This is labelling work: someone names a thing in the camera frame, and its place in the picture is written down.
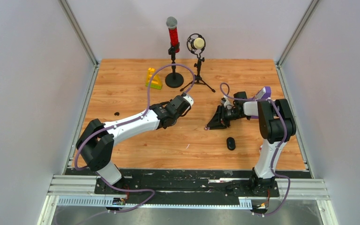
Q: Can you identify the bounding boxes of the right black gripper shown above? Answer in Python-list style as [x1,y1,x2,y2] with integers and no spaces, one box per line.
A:
[207,105,249,130]

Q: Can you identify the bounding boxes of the black earbud charging case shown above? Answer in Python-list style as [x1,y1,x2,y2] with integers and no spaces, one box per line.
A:
[226,137,236,150]

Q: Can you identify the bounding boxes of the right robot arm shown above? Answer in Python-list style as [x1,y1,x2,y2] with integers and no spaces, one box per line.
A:
[205,91,297,196]

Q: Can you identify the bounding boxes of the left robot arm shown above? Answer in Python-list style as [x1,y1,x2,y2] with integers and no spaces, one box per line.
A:
[76,94,194,194]

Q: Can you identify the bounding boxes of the black round-base mic stand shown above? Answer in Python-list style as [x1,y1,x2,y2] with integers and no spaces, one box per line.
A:
[165,43,184,88]

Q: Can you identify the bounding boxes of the yellow green toy block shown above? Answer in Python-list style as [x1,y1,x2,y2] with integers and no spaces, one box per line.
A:
[145,67,163,90]

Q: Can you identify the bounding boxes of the black tripod mic stand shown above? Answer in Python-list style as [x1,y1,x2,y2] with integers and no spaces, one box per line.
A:
[193,53,216,93]

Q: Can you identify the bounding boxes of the white phone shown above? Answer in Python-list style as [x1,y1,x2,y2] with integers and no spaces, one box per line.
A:
[253,87,267,100]

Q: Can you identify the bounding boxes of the purple phone stand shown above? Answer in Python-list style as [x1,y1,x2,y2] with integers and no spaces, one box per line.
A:
[251,86,271,119]

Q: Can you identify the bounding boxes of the cream condenser microphone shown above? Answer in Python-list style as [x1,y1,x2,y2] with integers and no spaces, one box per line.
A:
[186,33,206,58]

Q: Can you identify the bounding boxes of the red microphone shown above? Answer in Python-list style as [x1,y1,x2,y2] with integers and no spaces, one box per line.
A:
[166,16,180,53]

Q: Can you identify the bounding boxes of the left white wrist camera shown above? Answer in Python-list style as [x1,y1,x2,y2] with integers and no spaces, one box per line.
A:
[181,93,194,107]

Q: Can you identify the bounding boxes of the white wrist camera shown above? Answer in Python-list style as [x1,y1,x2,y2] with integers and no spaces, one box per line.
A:
[220,97,233,110]
[181,93,194,107]

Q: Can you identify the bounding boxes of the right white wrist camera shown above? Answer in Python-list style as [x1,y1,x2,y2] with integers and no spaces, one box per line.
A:
[220,97,233,110]

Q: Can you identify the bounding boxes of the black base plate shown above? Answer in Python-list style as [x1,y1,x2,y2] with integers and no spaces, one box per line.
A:
[64,167,313,207]

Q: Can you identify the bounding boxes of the white cable duct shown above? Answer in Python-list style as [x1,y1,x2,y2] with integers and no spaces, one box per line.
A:
[56,196,252,210]

